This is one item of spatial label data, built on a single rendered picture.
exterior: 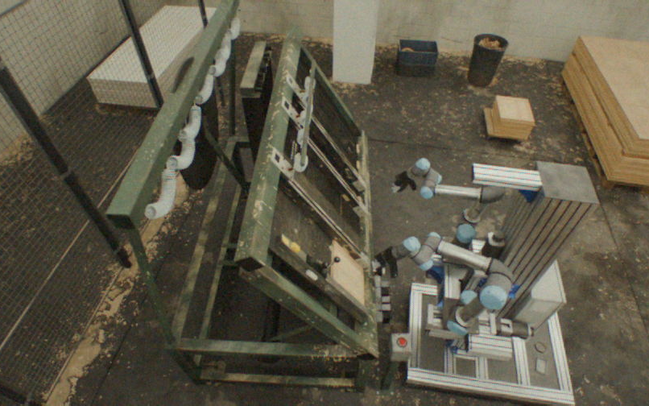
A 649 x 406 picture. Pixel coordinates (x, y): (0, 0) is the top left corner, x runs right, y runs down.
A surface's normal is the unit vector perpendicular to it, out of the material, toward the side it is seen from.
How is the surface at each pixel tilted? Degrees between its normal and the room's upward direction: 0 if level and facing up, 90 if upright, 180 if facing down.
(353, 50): 90
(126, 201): 0
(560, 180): 0
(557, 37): 90
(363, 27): 90
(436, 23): 90
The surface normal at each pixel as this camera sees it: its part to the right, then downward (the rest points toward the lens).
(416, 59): -0.10, 0.75
